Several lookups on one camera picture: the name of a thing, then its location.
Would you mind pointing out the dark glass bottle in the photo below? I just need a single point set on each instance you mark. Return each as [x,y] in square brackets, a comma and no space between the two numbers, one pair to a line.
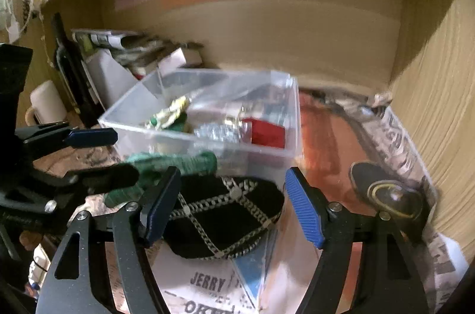
[71,65]

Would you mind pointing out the red object in box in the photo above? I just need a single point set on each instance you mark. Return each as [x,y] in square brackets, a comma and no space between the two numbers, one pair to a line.
[266,134]

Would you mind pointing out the clear plastic storage box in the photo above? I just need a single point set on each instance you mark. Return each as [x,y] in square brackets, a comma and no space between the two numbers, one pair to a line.
[216,96]

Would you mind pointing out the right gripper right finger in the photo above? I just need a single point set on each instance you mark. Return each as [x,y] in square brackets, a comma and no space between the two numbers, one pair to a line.
[387,280]

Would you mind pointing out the green knitted cloth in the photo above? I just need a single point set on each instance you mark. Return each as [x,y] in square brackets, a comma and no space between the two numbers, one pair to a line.
[151,167]

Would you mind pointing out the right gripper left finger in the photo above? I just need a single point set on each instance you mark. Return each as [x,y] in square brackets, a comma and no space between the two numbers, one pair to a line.
[78,280]

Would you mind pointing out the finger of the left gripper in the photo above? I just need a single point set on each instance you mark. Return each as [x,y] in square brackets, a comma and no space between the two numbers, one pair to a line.
[78,137]
[100,180]

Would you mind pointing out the black cap with striped trim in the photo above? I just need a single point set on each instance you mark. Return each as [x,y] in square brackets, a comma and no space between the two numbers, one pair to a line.
[222,217]

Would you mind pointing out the floral patterned cloth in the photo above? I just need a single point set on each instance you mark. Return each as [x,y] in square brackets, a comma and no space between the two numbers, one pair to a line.
[173,117]

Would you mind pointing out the small white box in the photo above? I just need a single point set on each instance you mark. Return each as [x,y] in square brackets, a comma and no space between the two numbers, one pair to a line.
[179,59]

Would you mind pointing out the black round gadget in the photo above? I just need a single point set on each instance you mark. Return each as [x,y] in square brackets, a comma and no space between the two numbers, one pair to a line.
[387,192]

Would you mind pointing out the white ceramic mug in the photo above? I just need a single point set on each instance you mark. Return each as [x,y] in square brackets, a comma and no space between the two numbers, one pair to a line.
[46,106]

